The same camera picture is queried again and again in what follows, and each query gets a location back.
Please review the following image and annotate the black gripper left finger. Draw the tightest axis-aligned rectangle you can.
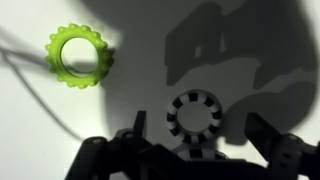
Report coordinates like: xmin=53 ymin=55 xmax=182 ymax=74
xmin=64 ymin=111 xmax=187 ymax=180

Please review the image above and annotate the green bumpy ring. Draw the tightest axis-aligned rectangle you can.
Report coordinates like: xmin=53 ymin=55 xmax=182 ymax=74
xmin=44 ymin=23 xmax=115 ymax=90

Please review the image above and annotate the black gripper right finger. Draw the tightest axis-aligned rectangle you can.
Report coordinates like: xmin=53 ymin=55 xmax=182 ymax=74
xmin=244 ymin=113 xmax=320 ymax=180

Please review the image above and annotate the small black and white ring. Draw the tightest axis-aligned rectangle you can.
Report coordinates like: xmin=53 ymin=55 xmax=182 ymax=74
xmin=165 ymin=89 xmax=224 ymax=145

